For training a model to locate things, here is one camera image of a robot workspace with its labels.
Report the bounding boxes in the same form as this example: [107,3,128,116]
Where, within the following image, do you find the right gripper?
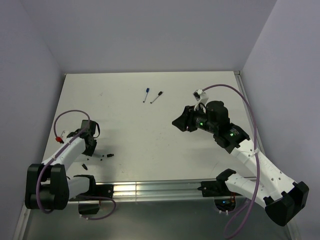
[171,103,218,134]

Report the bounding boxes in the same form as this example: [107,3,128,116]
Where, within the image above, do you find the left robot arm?
[24,120,100,214]

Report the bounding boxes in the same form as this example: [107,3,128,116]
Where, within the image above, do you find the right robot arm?
[172,101,309,227]

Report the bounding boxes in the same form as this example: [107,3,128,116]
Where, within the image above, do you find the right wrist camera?
[193,89,209,111]

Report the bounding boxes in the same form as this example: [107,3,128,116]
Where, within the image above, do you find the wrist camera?
[55,130,71,144]
[193,89,209,111]

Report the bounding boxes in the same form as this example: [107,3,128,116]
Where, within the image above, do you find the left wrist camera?
[55,130,71,144]

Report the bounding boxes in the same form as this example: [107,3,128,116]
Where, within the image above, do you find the aluminium side rail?
[233,70,276,176]

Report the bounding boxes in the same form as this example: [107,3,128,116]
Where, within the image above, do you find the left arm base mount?
[69,184,114,217]

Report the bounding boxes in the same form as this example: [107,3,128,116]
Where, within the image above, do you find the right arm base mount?
[197,180,237,214]

